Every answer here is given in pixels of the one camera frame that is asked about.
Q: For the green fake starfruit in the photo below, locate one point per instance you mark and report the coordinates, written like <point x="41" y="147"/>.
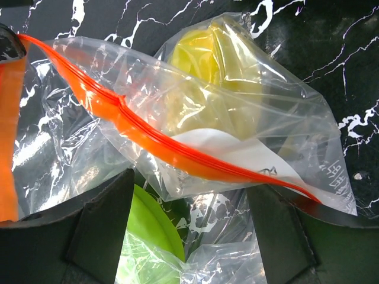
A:
<point x="152" y="250"/>

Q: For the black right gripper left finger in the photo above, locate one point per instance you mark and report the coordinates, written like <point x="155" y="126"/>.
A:
<point x="77" y="241"/>

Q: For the clear orange-zip fruit bag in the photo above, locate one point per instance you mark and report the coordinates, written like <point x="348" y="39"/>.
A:
<point x="77" y="111"/>

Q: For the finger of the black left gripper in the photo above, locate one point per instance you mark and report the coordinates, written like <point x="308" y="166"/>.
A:
<point x="11" y="47"/>

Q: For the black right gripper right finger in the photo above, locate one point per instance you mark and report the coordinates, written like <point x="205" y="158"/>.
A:
<point x="302" y="241"/>

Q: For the yellow fake starfruit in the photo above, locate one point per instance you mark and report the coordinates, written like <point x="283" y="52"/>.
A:
<point x="221" y="55"/>

